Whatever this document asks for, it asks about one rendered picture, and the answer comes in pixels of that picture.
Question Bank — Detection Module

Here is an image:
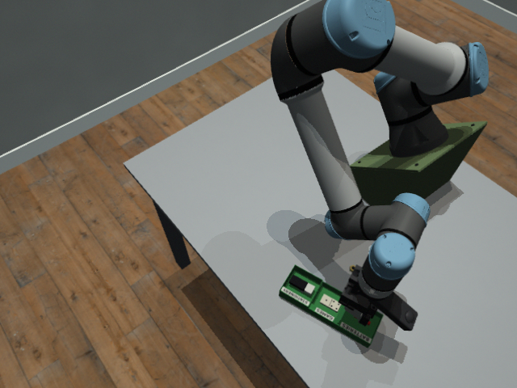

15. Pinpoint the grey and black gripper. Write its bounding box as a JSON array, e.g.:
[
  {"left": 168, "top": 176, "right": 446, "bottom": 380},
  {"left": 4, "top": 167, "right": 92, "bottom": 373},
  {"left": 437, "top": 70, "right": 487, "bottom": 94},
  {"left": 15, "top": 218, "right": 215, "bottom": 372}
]
[{"left": 338, "top": 264, "right": 387, "bottom": 326}]

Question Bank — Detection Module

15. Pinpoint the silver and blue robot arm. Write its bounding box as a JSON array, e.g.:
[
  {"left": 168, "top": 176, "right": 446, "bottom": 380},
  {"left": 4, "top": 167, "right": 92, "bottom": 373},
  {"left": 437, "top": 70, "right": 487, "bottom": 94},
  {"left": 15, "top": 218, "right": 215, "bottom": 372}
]
[{"left": 271, "top": 0, "right": 489, "bottom": 331}]

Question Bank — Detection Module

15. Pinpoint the beige domino tile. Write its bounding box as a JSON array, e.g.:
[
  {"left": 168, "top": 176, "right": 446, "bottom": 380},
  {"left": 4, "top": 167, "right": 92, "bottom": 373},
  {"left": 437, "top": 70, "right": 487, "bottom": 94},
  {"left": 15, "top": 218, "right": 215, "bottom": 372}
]
[{"left": 320, "top": 294, "right": 341, "bottom": 312}]

